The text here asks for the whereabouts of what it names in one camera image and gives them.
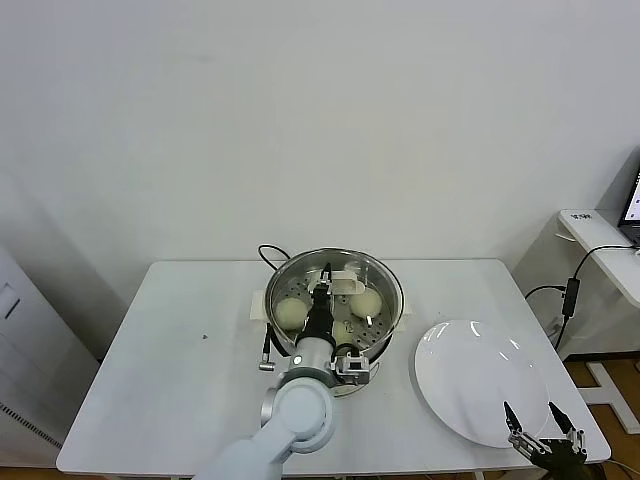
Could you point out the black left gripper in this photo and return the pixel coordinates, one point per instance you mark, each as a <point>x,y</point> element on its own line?
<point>319,320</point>

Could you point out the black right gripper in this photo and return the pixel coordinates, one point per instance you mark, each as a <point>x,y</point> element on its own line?
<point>557,457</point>

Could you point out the white steamed baozi bun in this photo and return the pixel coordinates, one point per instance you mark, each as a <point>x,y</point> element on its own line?
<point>290,314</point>
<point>345,331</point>
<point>366,303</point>

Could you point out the perforated stainless steamer basket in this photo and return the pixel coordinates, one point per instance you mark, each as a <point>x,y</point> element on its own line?
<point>387,340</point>

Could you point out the white electric cooker pot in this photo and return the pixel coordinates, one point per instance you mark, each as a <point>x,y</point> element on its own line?
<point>257,310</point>

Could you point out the large white round plate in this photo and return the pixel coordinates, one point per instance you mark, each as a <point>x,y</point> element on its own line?
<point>465,380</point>

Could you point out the white side desk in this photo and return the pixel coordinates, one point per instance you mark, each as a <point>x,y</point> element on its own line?
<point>610,260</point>

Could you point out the open black laptop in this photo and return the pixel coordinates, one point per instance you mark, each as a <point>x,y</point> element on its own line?
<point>632,215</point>

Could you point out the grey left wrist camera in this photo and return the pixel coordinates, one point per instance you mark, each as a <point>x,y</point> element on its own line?
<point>352,370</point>

